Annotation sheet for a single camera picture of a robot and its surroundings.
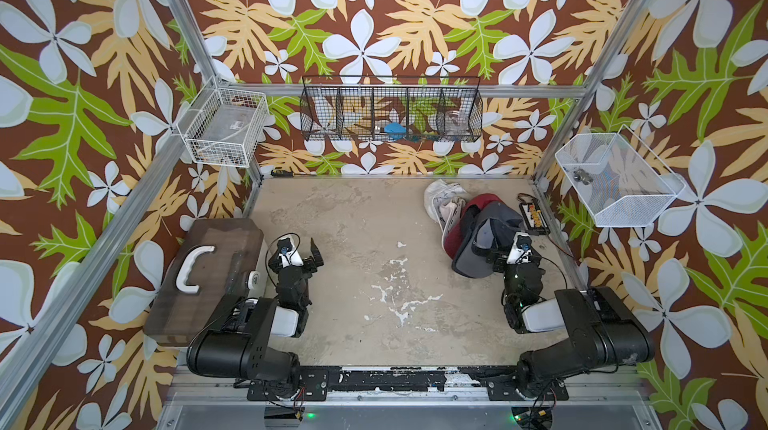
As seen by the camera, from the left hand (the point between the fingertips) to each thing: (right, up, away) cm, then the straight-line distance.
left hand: (296, 240), depth 88 cm
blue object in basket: (+30, +36, +8) cm, 48 cm away
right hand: (+64, 0, +1) cm, 64 cm away
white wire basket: (-20, +34, -2) cm, 39 cm away
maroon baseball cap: (+51, +6, +3) cm, 52 cm away
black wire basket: (+29, +43, +11) cm, 53 cm away
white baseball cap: (+47, +12, +12) cm, 49 cm away
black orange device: (+80, +6, +18) cm, 82 cm away
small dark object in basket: (+83, +20, -2) cm, 86 cm away
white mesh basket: (+92, +17, -6) cm, 94 cm away
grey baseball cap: (+62, +3, +10) cm, 63 cm away
